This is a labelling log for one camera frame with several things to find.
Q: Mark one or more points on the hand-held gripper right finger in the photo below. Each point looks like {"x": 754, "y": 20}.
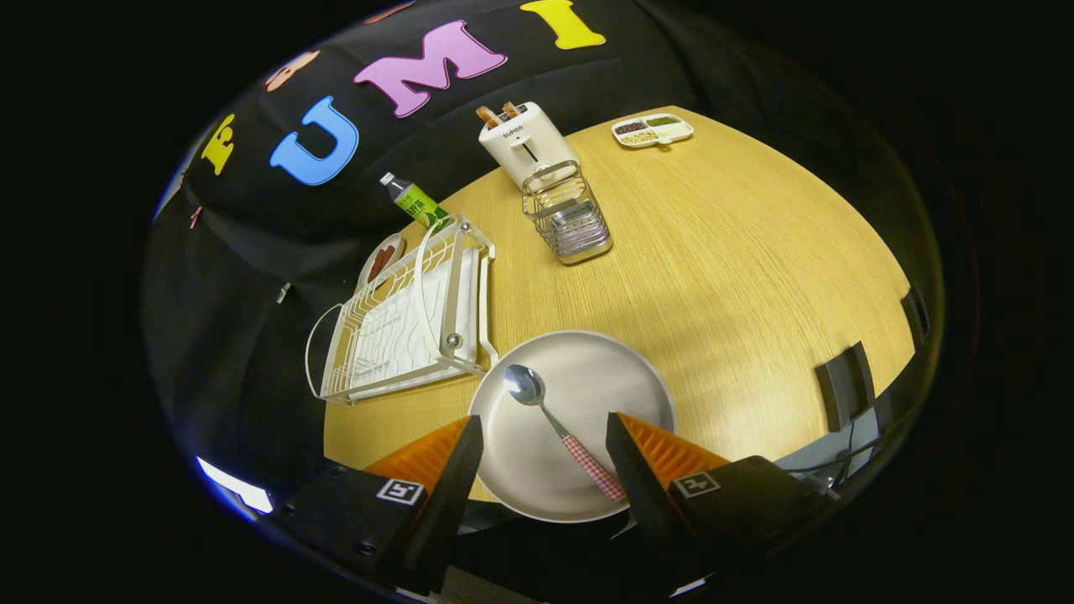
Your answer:
{"x": 642, "y": 486}

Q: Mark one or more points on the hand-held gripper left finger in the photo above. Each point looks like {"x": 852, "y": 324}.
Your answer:
{"x": 445, "y": 495}

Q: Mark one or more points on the white round plate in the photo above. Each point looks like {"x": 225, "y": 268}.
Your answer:
{"x": 604, "y": 377}

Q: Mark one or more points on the small plate with sausages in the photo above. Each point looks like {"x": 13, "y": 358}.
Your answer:
{"x": 382, "y": 260}

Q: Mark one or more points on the lit laptop screen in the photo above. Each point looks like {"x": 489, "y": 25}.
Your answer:
{"x": 235, "y": 486}

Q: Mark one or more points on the white clip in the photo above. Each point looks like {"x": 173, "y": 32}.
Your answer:
{"x": 284, "y": 293}

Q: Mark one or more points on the green label bottle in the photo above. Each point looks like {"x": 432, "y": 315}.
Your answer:
{"x": 415, "y": 203}

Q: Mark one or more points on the white divided snack tray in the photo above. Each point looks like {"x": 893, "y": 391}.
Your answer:
{"x": 652, "y": 131}

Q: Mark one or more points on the white toaster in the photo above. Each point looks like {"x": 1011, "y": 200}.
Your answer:
{"x": 524, "y": 147}

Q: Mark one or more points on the pink clip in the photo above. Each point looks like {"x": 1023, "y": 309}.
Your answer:
{"x": 195, "y": 217}

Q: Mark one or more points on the brown bread slice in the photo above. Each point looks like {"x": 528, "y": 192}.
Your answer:
{"x": 488, "y": 117}
{"x": 510, "y": 109}

